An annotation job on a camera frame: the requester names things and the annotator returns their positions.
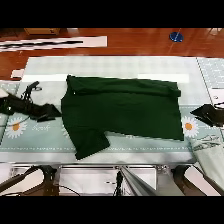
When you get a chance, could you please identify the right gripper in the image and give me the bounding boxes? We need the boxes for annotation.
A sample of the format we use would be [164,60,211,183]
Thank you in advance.
[190,103,224,128]

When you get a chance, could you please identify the silver frame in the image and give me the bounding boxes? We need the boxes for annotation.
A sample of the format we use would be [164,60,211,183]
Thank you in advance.
[9,162,201,197]

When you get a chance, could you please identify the pale green garment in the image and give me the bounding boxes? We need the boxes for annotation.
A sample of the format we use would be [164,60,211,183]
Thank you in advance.
[189,133,224,192]

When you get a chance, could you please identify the dark green T-shirt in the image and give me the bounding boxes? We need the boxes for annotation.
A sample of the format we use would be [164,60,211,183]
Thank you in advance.
[60,74,185,161]

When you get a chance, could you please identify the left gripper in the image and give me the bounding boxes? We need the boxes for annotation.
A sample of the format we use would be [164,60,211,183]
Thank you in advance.
[28,103,63,123]

